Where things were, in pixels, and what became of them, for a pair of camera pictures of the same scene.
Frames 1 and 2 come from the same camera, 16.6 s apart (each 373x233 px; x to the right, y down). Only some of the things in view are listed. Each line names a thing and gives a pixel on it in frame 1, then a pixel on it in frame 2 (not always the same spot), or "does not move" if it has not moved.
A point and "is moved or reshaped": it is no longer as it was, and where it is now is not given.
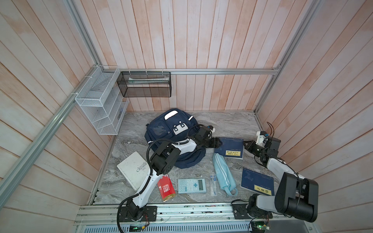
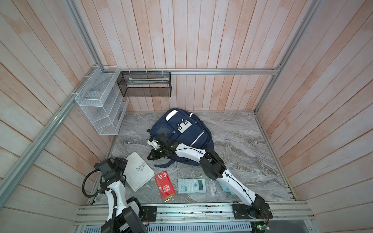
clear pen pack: (213, 185) does not move
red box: (166, 188) does not move
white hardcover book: (135, 169) does not move
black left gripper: (214, 142) -> (121, 162)
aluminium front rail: (106, 214) does not move
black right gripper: (252, 143) -> (155, 155)
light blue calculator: (189, 186) does not move
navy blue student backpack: (173, 125) is moved or reshaped
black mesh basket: (145, 84) does not move
